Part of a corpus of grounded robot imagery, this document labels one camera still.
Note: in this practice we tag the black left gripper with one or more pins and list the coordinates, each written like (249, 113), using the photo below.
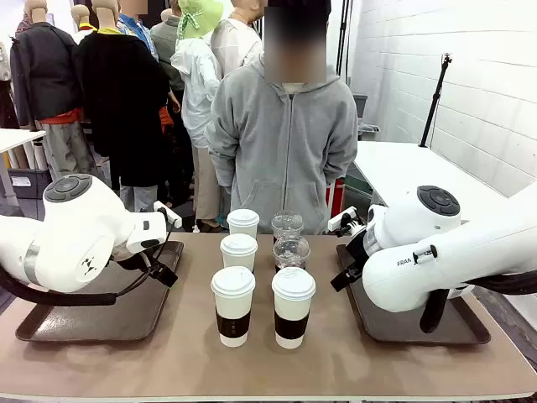
(164, 275)

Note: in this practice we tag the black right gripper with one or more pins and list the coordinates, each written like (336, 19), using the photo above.
(354, 256)

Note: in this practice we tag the clear plastic iced coffee cup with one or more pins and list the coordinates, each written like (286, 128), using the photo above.
(291, 254)
(287, 224)

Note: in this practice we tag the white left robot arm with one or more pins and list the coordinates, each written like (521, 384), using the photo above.
(71, 235)

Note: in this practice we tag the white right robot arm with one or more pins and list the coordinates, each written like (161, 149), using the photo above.
(461, 252)

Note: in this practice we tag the brown plastic serving tray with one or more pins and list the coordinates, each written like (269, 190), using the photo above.
(105, 319)
(398, 329)

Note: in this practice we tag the red box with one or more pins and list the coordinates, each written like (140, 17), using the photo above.
(335, 197)

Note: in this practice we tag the white paper cup black sleeve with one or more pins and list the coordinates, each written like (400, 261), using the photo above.
(243, 222)
(238, 252)
(292, 306)
(233, 302)

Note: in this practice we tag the large white table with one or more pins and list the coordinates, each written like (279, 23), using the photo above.
(411, 172)

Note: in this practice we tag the person in grey hoodie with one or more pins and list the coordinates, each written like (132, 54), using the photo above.
(285, 147)

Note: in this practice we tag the grey box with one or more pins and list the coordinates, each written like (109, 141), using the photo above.
(361, 115)

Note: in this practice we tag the grey storage bin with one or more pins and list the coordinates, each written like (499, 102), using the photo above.
(29, 182)

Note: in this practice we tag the white paper roll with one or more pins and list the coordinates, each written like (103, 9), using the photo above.
(28, 155)
(40, 155)

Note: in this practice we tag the black tripod pole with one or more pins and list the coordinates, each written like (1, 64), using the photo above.
(434, 101)

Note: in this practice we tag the mannequin in black coat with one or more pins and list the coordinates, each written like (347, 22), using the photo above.
(121, 105)

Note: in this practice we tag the mannequin with green hat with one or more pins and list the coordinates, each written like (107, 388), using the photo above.
(197, 84)

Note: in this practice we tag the small white side table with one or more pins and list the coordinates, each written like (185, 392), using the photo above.
(17, 138)

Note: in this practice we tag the black light stand poles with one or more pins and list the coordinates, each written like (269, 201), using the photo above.
(345, 38)

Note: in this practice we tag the mannequin in grey green jacket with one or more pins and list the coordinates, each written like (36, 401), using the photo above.
(165, 50)

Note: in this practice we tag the mannequin in dark grey jacket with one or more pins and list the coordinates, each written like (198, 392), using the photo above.
(46, 75)

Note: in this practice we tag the mannequin in white shirt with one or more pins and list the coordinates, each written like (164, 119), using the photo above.
(237, 42)

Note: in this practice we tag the person in blue patterned shirt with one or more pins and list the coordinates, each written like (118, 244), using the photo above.
(138, 31)

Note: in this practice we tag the mannequin with red yellow collar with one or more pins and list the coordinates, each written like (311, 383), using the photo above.
(82, 23)

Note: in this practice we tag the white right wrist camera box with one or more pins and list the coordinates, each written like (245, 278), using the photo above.
(342, 219)

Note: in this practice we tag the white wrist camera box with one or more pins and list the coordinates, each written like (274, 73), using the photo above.
(342, 219)
(170, 215)

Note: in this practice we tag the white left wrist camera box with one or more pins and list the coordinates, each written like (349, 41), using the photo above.
(170, 215)

